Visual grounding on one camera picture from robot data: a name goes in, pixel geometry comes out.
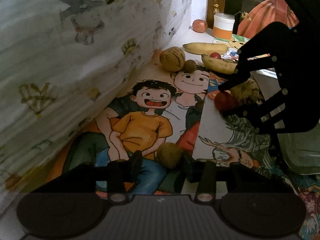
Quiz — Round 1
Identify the orange dress girl poster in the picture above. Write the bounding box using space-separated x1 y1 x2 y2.
237 0 299 38

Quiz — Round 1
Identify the small brown kiwi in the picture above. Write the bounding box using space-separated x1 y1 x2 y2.
183 60 197 73

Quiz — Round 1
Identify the yellow banana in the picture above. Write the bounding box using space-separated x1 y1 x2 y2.
182 42 228 55
201 54 237 74

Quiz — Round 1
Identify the colourful anime drawing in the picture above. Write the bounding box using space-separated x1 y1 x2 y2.
204 59 235 99

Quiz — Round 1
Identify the striped pepino melon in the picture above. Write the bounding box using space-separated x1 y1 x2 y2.
230 78 262 105
159 47 185 72

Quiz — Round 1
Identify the red cherry tomato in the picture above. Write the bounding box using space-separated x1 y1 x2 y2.
210 52 221 59
214 92 236 111

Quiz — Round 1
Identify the white cartoon print cloth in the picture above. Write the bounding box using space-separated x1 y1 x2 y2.
1 0 193 210

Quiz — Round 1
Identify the orange white glass jar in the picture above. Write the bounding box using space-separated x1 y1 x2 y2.
213 12 235 40

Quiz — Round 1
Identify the dried yellow flower sprig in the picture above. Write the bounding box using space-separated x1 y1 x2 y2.
213 0 251 20

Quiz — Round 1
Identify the silver metal tray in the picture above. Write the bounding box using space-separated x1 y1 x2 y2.
252 70 319 175

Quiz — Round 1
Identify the red apple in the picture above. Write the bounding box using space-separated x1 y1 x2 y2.
192 20 208 33

